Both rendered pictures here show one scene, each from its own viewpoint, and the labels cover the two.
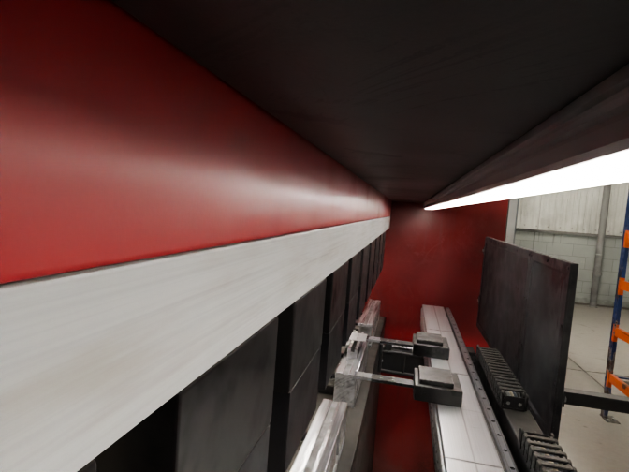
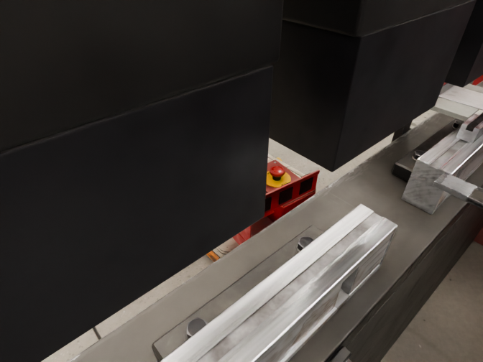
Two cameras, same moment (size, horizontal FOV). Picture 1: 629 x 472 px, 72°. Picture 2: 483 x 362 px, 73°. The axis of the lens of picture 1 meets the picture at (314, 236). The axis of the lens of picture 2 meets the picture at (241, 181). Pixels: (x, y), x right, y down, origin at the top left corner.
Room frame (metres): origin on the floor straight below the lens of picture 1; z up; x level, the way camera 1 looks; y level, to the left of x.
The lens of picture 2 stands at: (0.61, -0.12, 1.30)
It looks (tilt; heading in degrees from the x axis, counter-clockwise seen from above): 38 degrees down; 37
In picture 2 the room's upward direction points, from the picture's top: straight up
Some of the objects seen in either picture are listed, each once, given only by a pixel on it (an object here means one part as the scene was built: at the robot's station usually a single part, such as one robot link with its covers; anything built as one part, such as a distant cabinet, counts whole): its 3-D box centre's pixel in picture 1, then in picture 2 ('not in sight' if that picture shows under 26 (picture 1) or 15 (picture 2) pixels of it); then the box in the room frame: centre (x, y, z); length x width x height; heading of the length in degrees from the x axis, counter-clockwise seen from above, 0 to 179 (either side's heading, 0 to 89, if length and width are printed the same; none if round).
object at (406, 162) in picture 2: (335, 371); (437, 147); (1.39, -0.10, 0.89); 0.30 x 0.05 x 0.03; 168
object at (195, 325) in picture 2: not in sight; (197, 330); (0.74, 0.04, 0.91); 0.03 x 0.03 x 0.02
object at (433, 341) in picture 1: (406, 341); not in sight; (1.39, -0.33, 1.01); 0.26 x 0.12 x 0.05; 78
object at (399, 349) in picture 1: (456, 363); not in sight; (1.78, -0.63, 0.81); 0.64 x 0.08 x 0.14; 78
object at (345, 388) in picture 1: (353, 365); (467, 148); (1.36, -0.16, 0.92); 0.39 x 0.06 x 0.10; 168
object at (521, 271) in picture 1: (508, 305); not in sight; (1.54, -0.72, 1.12); 1.13 x 0.02 x 0.44; 168
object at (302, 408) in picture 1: (270, 358); not in sight; (0.46, 0.04, 1.26); 0.15 x 0.09 x 0.17; 168
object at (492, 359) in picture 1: (497, 373); not in sight; (1.13, -0.52, 1.02); 0.37 x 0.06 x 0.04; 168
